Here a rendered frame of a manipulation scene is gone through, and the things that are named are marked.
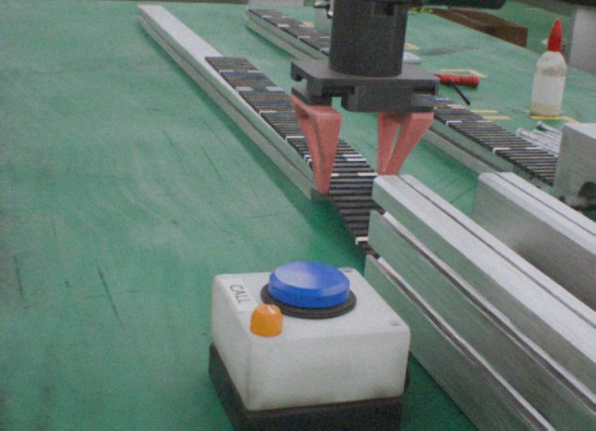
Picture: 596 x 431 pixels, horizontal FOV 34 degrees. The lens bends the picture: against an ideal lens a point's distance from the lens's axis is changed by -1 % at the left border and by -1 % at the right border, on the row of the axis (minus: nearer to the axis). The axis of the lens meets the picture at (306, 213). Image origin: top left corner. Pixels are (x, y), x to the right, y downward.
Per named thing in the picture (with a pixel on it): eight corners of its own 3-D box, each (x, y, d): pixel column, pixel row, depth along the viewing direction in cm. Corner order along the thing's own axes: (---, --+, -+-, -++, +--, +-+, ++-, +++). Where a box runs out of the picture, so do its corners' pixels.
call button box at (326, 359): (207, 374, 53) (211, 266, 51) (373, 360, 56) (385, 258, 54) (243, 455, 46) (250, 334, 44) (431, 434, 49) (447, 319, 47)
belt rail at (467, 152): (244, 24, 174) (245, 7, 173) (265, 25, 176) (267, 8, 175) (509, 195, 89) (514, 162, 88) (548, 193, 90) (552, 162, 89)
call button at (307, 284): (257, 296, 50) (260, 260, 50) (331, 291, 51) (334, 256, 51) (279, 330, 47) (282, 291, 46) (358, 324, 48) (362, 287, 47)
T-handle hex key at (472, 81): (417, 82, 135) (418, 70, 135) (478, 87, 136) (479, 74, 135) (434, 108, 120) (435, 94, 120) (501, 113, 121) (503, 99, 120)
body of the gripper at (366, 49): (440, 103, 75) (452, 6, 73) (313, 102, 72) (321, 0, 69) (406, 84, 81) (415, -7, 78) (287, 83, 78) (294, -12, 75)
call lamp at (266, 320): (246, 323, 46) (247, 300, 45) (277, 321, 46) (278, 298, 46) (254, 338, 44) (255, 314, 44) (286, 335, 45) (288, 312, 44)
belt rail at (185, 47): (137, 22, 169) (138, 5, 168) (160, 22, 170) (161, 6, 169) (310, 200, 83) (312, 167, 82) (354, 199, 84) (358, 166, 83)
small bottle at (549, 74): (554, 119, 120) (569, 22, 116) (524, 114, 121) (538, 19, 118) (562, 114, 123) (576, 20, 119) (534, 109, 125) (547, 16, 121)
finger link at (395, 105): (425, 204, 78) (440, 87, 74) (340, 207, 75) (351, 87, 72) (392, 177, 84) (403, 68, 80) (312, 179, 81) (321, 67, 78)
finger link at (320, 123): (395, 205, 77) (409, 87, 74) (308, 208, 74) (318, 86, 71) (364, 178, 83) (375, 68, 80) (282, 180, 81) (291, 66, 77)
